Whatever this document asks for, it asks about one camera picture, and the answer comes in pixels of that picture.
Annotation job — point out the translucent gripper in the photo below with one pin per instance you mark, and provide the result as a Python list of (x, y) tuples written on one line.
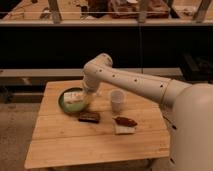
[(90, 92)]

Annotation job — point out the white labelled plastic bottle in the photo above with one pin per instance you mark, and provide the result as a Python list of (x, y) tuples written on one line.
[(74, 97)]

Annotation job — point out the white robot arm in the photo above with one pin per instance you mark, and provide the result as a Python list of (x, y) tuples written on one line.
[(191, 139)]

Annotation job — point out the green ceramic bowl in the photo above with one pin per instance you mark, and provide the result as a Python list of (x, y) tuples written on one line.
[(73, 109)]

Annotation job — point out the clear plastic cup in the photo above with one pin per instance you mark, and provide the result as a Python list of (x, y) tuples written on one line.
[(117, 98)]

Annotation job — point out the dark brown rectangular box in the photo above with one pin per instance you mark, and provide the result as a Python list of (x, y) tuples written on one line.
[(89, 117)]

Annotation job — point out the dark red chili pepper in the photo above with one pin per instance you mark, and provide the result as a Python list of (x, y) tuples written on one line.
[(125, 121)]

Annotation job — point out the small white card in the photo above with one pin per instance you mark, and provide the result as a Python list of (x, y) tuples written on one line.
[(122, 130)]

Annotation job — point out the wooden shelf with clutter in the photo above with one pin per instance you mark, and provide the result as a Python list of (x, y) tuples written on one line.
[(106, 12)]

